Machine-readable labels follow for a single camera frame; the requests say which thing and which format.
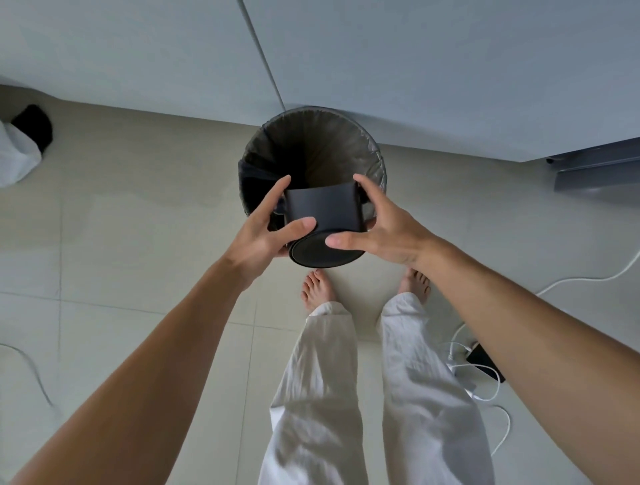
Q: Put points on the small black cylindrical container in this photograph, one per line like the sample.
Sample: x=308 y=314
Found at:
x=325 y=210

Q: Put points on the person's right forearm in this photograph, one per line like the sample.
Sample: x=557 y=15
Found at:
x=540 y=349

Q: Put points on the person's left thumb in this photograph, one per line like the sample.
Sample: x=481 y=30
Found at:
x=295 y=231

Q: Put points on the person's right foot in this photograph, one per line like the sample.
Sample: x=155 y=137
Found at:
x=414 y=285

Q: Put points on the person's left foot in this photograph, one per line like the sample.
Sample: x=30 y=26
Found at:
x=317 y=290

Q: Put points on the person's right thumb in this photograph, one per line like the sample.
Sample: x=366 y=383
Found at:
x=352 y=241

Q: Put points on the person's right hand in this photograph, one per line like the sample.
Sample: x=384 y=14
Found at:
x=395 y=235

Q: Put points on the white trousers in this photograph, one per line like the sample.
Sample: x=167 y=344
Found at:
x=320 y=399

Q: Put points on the black phone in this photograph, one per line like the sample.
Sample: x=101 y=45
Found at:
x=481 y=358

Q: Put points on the person's left forearm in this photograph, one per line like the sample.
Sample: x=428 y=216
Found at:
x=145 y=379

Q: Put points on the person's foot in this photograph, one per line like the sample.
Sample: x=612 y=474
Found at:
x=317 y=290
x=414 y=285

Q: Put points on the person's left hand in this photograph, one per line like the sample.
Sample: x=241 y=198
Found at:
x=250 y=245

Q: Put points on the round trash bin grey liner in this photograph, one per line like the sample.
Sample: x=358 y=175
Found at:
x=310 y=145

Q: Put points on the white cabinet door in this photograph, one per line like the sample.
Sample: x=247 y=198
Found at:
x=450 y=65
x=125 y=45

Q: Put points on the white plastic bag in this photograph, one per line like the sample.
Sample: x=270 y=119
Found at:
x=15 y=157

